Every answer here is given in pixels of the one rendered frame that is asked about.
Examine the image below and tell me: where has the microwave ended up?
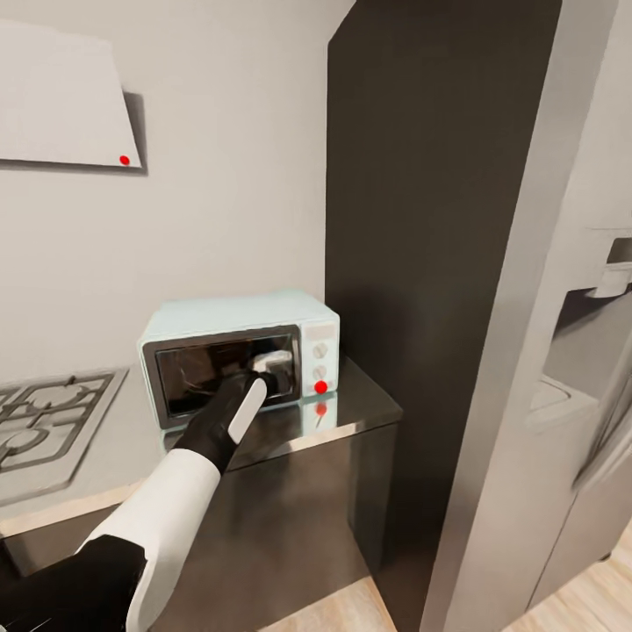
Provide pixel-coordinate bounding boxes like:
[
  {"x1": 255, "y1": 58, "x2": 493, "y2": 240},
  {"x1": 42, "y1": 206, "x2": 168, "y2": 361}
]
[{"x1": 137, "y1": 291, "x2": 341, "y2": 431}]

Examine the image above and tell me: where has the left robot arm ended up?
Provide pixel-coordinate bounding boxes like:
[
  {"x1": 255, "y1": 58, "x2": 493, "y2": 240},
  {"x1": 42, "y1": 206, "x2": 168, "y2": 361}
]
[{"x1": 0, "y1": 350, "x2": 296, "y2": 632}]

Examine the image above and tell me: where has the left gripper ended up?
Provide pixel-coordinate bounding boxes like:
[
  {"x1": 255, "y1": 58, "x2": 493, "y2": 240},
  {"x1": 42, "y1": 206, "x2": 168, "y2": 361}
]
[{"x1": 258, "y1": 370, "x2": 296, "y2": 399}]

